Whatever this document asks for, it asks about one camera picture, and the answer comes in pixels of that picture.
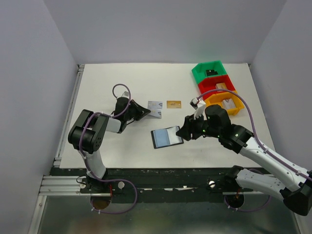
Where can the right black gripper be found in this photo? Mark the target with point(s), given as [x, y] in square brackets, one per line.
[191, 127]

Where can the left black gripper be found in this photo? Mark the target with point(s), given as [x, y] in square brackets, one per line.
[133, 110]

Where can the silver grey credit card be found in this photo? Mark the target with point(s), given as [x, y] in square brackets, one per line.
[155, 105]

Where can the black leather card holder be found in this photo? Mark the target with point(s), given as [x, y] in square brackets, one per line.
[167, 137]

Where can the gold credit card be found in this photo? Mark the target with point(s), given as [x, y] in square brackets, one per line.
[174, 104]

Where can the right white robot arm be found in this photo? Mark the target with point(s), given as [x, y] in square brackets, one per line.
[289, 183]

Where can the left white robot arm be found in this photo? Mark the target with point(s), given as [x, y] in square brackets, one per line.
[87, 133]

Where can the yellow plastic bin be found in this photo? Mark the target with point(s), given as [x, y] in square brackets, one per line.
[216, 99]

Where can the white box in yellow bin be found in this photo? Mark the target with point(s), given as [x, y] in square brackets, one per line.
[228, 104]

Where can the red plastic bin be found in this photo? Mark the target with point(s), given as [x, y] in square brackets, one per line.
[210, 83]

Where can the white box in red bin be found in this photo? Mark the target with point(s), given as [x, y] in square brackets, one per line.
[220, 86]

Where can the green plastic bin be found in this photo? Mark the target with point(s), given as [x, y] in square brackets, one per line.
[199, 70]

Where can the black part in green bin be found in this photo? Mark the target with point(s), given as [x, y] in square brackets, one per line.
[210, 73]

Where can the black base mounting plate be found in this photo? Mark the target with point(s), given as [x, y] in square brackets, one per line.
[168, 185]

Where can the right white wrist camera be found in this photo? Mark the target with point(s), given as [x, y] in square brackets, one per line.
[199, 105]

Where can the aluminium extrusion rail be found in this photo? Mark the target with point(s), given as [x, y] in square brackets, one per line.
[63, 181]

